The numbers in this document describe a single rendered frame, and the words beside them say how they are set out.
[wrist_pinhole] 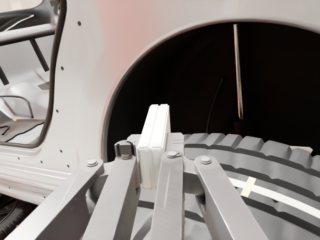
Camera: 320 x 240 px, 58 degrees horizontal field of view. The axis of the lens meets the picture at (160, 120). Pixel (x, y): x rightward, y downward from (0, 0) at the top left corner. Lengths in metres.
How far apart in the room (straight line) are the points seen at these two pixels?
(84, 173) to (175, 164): 0.05
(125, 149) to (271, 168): 0.21
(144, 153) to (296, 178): 0.21
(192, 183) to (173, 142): 0.04
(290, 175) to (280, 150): 0.05
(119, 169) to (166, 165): 0.02
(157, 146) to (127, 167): 0.02
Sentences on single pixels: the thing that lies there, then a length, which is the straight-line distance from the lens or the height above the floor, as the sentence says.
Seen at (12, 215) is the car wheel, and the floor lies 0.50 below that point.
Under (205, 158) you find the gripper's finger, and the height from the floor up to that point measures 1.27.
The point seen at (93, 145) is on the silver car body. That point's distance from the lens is 0.82.
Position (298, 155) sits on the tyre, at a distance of 0.37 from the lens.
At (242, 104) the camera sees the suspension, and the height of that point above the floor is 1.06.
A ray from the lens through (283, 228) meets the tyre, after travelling 0.28.
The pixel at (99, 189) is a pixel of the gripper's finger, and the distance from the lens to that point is 0.17.
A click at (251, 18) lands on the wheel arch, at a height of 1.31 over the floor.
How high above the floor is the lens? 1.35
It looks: 20 degrees down
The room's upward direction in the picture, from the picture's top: 13 degrees counter-clockwise
